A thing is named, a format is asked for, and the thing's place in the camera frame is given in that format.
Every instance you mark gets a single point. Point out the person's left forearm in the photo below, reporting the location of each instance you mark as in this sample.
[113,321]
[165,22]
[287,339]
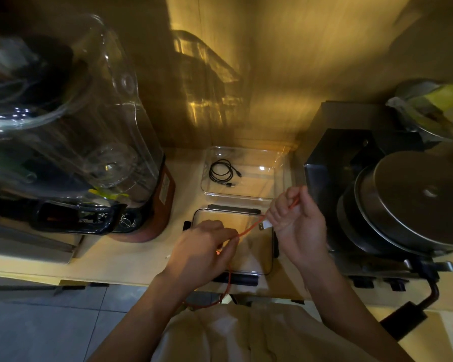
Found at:
[139,320]

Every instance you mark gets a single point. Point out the beige apron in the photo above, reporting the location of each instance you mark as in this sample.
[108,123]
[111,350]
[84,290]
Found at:
[256,335]

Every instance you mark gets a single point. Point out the blender with clear cover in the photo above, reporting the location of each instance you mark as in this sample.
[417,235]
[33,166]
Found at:
[75,139]

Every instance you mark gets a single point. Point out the person's left hand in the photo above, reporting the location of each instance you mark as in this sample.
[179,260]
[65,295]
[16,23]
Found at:
[194,256]

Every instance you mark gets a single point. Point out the person's right thumb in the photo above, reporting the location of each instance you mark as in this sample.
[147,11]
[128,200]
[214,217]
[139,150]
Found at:
[305,201]

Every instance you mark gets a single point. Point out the steel bowl with yellow bag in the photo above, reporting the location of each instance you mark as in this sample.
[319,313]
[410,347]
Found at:
[434,109]

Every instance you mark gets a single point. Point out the person's right hand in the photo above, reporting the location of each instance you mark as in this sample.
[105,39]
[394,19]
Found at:
[304,233]

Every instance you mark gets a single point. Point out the person's left thumb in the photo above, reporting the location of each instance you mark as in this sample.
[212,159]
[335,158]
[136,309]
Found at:
[226,252]

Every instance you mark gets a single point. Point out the person's right forearm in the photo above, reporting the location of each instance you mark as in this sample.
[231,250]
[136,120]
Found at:
[343,312]

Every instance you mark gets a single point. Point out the clear plastic container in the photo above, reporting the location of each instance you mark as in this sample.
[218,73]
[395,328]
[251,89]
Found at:
[256,177]

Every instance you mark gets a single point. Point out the steel round waffle maker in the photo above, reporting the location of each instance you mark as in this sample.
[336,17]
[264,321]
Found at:
[396,207]

